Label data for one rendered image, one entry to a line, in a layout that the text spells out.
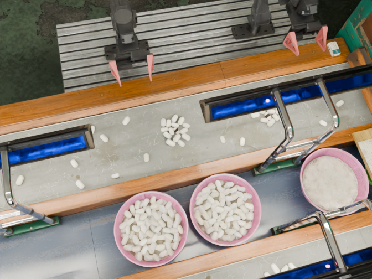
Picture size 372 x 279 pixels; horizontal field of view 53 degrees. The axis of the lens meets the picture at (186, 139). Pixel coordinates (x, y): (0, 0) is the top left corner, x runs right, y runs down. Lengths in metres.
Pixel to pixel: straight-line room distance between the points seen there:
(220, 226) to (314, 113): 0.62
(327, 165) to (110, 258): 0.92
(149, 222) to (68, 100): 0.58
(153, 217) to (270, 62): 0.82
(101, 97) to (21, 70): 1.16
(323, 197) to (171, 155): 0.61
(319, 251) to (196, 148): 0.59
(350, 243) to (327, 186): 0.22
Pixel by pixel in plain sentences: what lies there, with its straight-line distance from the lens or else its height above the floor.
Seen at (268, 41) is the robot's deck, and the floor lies 0.67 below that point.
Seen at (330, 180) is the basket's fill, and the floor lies 0.73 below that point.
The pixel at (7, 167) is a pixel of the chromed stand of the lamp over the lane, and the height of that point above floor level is 1.12.
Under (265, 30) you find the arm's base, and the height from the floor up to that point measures 0.68.
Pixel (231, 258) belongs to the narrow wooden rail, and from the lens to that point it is 1.38.
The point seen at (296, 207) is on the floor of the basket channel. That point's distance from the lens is 1.56.
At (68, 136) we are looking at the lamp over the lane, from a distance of 1.12.
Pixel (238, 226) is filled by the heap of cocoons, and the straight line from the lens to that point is 1.42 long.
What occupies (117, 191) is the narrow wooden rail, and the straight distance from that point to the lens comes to 1.40.
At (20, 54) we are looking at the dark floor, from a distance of 2.69.
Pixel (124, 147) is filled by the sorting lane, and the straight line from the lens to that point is 1.47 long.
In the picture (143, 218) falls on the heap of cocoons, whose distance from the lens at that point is 1.40.
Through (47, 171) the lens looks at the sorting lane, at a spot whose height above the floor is 0.74.
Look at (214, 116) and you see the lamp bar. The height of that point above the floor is 1.07.
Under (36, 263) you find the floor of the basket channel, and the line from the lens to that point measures 1.53.
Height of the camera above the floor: 2.13
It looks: 70 degrees down
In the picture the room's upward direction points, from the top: 9 degrees clockwise
